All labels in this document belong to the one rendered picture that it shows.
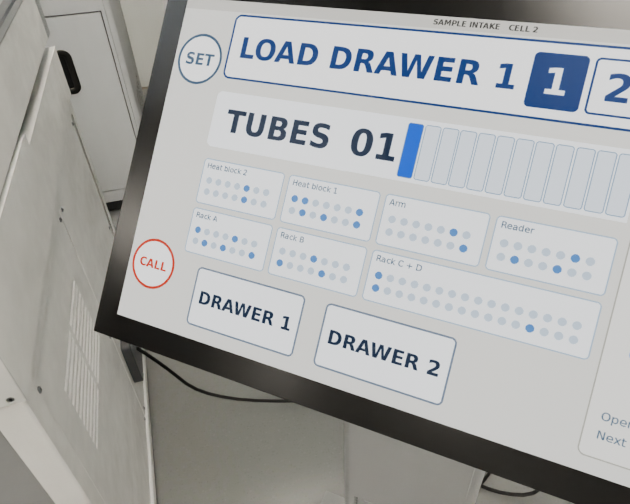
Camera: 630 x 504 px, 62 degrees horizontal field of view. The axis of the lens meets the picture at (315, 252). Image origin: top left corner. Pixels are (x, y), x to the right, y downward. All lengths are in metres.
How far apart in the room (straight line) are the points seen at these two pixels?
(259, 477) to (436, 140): 1.20
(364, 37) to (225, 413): 1.31
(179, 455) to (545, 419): 1.26
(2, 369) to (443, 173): 0.49
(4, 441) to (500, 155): 0.65
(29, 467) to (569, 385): 0.65
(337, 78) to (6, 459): 0.62
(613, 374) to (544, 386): 0.04
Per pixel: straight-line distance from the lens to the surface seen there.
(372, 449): 0.63
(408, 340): 0.36
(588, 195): 0.37
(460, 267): 0.36
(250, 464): 1.49
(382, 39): 0.40
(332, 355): 0.38
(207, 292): 0.42
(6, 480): 0.84
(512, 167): 0.36
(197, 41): 0.47
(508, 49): 0.39
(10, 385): 0.67
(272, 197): 0.40
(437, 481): 0.63
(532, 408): 0.37
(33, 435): 0.75
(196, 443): 1.55
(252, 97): 0.42
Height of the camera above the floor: 1.29
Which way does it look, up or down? 39 degrees down
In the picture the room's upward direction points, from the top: 3 degrees counter-clockwise
